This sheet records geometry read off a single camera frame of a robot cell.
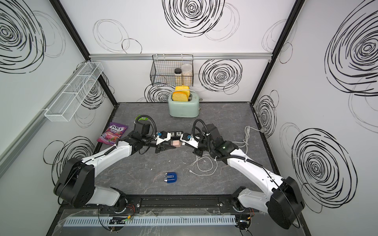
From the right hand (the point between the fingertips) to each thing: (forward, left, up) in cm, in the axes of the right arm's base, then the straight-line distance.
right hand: (187, 142), depth 76 cm
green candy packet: (+3, +20, +15) cm, 26 cm away
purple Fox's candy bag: (+15, +53, -16) cm, 57 cm away
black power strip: (-1, +5, +8) cm, 10 cm away
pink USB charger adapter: (-1, +6, +1) cm, 6 cm away
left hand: (+1, +7, -3) cm, 8 cm away
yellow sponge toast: (+34, +6, +1) cm, 35 cm away
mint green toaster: (+33, 0, -10) cm, 35 cm away
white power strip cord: (+17, -38, -15) cm, 45 cm away
